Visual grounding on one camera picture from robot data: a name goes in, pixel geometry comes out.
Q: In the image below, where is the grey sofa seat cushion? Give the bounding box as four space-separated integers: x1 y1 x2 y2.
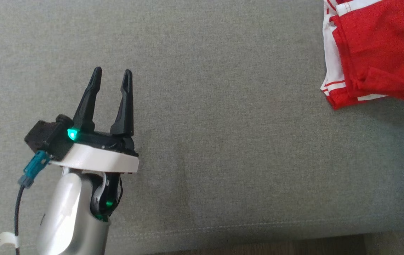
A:
0 0 404 255

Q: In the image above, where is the red jersey with white trim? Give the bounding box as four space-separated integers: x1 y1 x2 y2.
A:
320 0 404 110

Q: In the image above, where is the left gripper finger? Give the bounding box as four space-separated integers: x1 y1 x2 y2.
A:
73 67 102 133
110 69 134 137

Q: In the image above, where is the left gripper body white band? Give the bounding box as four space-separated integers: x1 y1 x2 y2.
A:
50 127 140 174

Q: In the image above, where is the left black cable teal connector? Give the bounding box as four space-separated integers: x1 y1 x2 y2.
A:
0 151 52 255

